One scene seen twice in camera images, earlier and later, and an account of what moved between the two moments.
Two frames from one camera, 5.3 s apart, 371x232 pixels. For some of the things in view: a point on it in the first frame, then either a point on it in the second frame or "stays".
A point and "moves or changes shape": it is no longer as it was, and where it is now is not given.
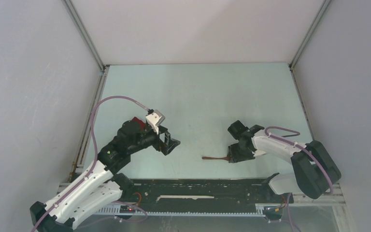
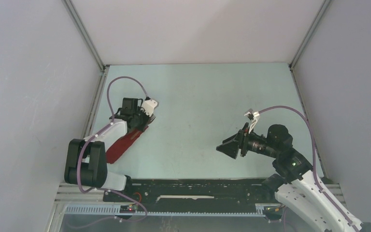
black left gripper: [169, 144] → [146, 117]
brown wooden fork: [229, 158] moves or changes shape
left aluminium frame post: [83, 32] stays
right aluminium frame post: [321, 12] stays
